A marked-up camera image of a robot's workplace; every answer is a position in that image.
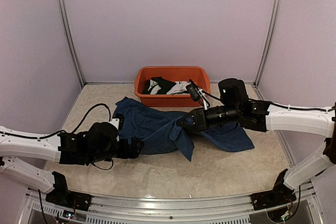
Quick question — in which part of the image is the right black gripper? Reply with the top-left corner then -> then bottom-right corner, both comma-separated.
176,104 -> 240,131

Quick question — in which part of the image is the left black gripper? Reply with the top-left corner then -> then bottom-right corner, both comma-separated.
88,137 -> 144,164

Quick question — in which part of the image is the dark blue t-shirt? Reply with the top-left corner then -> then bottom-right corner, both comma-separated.
114,97 -> 255,161

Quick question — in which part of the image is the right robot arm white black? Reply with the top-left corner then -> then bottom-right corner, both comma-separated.
177,78 -> 335,205

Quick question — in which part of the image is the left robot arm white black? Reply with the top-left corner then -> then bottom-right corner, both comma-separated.
1,117 -> 144,206

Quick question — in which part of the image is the orange plastic tub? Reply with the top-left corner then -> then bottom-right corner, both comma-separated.
134,66 -> 211,107

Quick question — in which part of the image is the black and white garment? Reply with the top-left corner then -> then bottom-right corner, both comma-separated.
142,77 -> 191,95

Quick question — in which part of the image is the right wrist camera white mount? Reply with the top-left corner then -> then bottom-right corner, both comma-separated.
186,79 -> 211,110

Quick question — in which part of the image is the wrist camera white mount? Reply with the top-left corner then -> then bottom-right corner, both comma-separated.
186,79 -> 211,110
109,113 -> 125,131

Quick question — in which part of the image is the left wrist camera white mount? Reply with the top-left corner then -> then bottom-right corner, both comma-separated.
109,113 -> 125,131

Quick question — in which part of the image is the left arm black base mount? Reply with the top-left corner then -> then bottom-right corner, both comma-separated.
45,191 -> 92,211

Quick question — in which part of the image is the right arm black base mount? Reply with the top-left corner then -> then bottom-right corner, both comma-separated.
250,190 -> 297,211

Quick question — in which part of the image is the right aluminium corner post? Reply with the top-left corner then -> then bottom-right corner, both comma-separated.
254,0 -> 281,89

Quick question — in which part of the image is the aluminium corner post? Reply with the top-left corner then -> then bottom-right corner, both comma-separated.
57,0 -> 86,88
254,0 -> 281,89

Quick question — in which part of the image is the left aluminium corner post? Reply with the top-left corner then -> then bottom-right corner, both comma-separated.
57,0 -> 86,88

